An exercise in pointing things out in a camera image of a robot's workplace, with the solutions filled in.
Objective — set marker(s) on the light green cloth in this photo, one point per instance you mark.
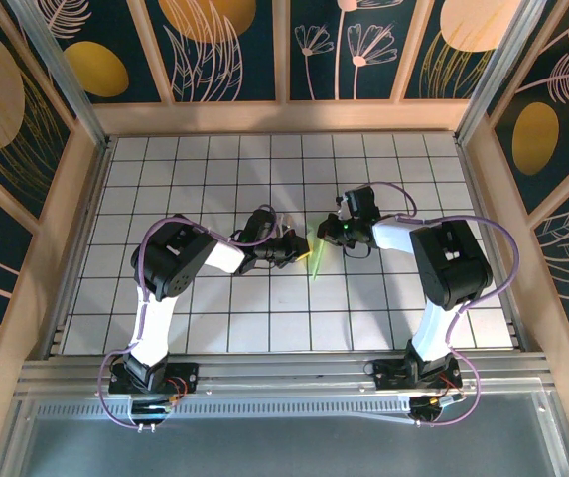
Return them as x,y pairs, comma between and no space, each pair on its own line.
320,258

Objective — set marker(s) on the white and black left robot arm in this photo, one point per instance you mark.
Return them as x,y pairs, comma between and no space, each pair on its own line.
152,333

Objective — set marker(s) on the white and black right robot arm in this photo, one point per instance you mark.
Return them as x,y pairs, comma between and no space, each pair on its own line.
433,328

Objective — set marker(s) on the grey metal sheet panel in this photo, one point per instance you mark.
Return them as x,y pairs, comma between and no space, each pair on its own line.
284,447

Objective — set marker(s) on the aluminium side rail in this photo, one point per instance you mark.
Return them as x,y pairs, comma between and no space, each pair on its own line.
96,189
469,169

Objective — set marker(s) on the wooden enclosure ledge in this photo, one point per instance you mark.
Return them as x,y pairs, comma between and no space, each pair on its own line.
284,118

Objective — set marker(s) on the long aluminium mounting rail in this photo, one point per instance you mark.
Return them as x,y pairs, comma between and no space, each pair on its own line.
284,370

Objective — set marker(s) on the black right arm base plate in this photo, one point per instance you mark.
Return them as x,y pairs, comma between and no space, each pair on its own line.
388,373

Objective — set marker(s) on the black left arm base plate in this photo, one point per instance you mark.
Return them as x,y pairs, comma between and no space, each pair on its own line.
187,373

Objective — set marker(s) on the aluminium corner post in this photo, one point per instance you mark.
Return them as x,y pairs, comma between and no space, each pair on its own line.
504,69
59,69

